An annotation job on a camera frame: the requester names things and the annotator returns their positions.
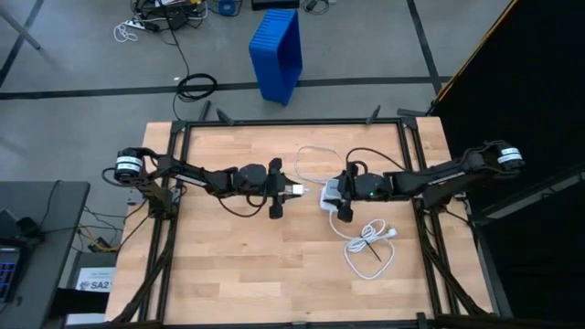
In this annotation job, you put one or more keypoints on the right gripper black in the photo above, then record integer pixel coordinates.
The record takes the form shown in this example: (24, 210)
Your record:
(370, 187)

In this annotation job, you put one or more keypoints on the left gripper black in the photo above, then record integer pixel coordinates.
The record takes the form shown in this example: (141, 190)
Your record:
(251, 178)

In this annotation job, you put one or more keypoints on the white USB charger cube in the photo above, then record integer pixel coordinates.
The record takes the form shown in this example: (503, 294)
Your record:
(298, 190)

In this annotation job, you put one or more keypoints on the white power strip tower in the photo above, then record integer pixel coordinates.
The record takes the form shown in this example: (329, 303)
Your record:
(329, 194)

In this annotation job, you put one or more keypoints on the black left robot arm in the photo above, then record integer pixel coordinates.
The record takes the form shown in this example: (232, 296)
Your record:
(192, 173)

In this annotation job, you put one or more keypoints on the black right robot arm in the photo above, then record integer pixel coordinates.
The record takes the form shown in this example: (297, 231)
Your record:
(439, 180)

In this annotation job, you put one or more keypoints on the blue plastic bin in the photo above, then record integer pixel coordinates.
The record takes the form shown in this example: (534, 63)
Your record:
(274, 55)

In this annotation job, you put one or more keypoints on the black rectangular box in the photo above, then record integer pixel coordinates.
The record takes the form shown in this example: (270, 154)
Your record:
(274, 4)

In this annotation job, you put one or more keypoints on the black curtain with yellow edge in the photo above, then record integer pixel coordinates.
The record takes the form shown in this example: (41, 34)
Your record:
(525, 68)

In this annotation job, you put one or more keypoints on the blue tape roll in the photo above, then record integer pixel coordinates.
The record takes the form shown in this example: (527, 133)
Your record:
(220, 7)

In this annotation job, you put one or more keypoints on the black equipment pile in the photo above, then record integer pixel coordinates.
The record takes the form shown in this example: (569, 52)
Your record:
(173, 18)

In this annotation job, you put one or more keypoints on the white SA2 sign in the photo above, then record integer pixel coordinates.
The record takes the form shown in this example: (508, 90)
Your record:
(96, 283)

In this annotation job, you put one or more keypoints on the white floor power strip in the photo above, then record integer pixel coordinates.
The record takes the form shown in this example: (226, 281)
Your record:
(137, 23)

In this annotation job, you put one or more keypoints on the grey pole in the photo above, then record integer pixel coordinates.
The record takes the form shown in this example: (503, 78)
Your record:
(20, 29)

